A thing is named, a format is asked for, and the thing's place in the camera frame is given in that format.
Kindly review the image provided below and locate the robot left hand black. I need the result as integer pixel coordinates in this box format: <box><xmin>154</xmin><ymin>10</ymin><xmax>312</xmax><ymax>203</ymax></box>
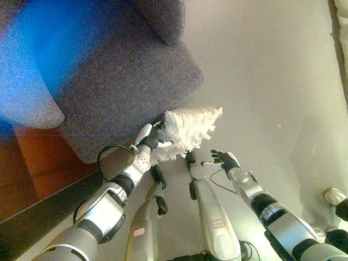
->
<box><xmin>135</xmin><ymin>122</ymin><xmax>175</xmax><ymax>151</ymax></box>

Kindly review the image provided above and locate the robot right hand black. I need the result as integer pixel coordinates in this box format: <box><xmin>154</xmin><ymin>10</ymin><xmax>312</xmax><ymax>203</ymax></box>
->
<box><xmin>200</xmin><ymin>149</ymin><xmax>241</xmax><ymax>172</ymax></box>

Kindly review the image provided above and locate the white fluffy cloth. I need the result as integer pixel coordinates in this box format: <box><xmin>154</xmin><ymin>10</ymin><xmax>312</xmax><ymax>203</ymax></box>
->
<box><xmin>148</xmin><ymin>106</ymin><xmax>223</xmax><ymax>166</ymax></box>

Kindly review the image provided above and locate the robot left foot black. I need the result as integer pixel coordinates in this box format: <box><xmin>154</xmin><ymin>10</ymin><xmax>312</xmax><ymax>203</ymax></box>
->
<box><xmin>150</xmin><ymin>164</ymin><xmax>167</xmax><ymax>190</ymax></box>

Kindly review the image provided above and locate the robot foot black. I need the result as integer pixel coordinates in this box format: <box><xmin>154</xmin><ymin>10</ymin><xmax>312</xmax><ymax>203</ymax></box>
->
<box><xmin>185</xmin><ymin>150</ymin><xmax>197</xmax><ymax>171</ymax></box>
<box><xmin>150</xmin><ymin>164</ymin><xmax>167</xmax><ymax>190</ymax></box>

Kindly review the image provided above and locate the robot right foot black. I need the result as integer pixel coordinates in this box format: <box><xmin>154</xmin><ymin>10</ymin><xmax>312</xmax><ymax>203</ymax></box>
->
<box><xmin>185</xmin><ymin>150</ymin><xmax>197</xmax><ymax>171</ymax></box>

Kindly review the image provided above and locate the robot right leg silver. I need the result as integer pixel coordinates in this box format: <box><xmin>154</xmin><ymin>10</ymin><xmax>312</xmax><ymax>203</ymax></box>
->
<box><xmin>188</xmin><ymin>163</ymin><xmax>242</xmax><ymax>261</ymax></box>

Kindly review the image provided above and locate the robot leg silver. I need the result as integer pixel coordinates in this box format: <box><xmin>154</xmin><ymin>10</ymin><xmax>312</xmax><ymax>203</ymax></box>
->
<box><xmin>188</xmin><ymin>163</ymin><xmax>242</xmax><ymax>261</ymax></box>
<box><xmin>124</xmin><ymin>173</ymin><xmax>169</xmax><ymax>261</ymax></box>

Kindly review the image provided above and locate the gray fabric armchair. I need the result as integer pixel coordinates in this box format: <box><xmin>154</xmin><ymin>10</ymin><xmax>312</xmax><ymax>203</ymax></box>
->
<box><xmin>0</xmin><ymin>0</ymin><xmax>205</xmax><ymax>165</ymax></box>

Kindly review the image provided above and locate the robot left leg silver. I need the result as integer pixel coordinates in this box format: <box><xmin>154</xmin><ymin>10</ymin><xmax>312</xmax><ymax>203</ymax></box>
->
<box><xmin>124</xmin><ymin>173</ymin><xmax>169</xmax><ymax>261</ymax></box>

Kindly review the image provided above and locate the beige shoe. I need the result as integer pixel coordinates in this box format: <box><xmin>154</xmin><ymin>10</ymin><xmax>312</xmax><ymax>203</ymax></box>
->
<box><xmin>322</xmin><ymin>187</ymin><xmax>348</xmax><ymax>205</ymax></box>

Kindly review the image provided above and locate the black trouser leg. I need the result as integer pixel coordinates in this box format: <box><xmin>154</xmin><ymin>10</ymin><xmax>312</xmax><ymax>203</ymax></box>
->
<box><xmin>325</xmin><ymin>199</ymin><xmax>348</xmax><ymax>247</ymax></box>

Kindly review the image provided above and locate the dark furniture top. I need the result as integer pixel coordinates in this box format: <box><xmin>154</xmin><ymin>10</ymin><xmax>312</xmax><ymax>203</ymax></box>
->
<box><xmin>0</xmin><ymin>170</ymin><xmax>102</xmax><ymax>261</ymax></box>

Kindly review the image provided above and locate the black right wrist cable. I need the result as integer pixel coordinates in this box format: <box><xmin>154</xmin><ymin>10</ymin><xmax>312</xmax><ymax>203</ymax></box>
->
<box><xmin>210</xmin><ymin>167</ymin><xmax>238</xmax><ymax>194</ymax></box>

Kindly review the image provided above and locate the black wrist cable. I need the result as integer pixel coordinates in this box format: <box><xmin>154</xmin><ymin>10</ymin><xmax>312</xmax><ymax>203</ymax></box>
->
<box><xmin>73</xmin><ymin>145</ymin><xmax>136</xmax><ymax>226</ymax></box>
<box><xmin>210</xmin><ymin>167</ymin><xmax>238</xmax><ymax>194</ymax></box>

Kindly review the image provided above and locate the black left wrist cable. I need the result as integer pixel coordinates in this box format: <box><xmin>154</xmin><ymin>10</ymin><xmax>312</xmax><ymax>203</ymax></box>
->
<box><xmin>73</xmin><ymin>145</ymin><xmax>136</xmax><ymax>226</ymax></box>

